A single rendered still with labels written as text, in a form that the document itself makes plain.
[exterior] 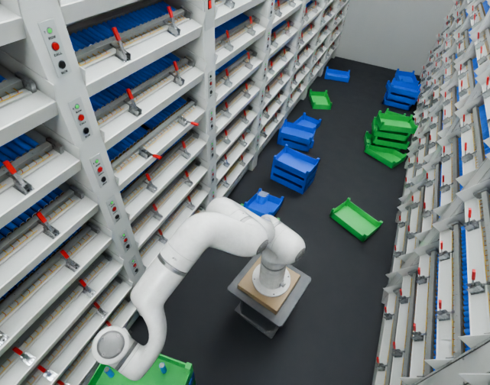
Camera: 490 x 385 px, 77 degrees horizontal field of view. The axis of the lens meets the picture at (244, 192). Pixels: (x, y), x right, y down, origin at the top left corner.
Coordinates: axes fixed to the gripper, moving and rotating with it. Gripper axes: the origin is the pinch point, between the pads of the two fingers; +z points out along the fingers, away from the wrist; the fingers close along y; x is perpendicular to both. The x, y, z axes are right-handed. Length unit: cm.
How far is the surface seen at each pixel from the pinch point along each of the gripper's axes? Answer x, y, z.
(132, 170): 47, 34, -10
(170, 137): 56, 57, -7
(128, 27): 80, 51, -42
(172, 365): -18.4, 11.6, 8.1
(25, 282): 31.8, -11.5, -2.1
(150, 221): 36, 38, 25
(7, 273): 32.1, -12.1, -17.8
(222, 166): 52, 104, 53
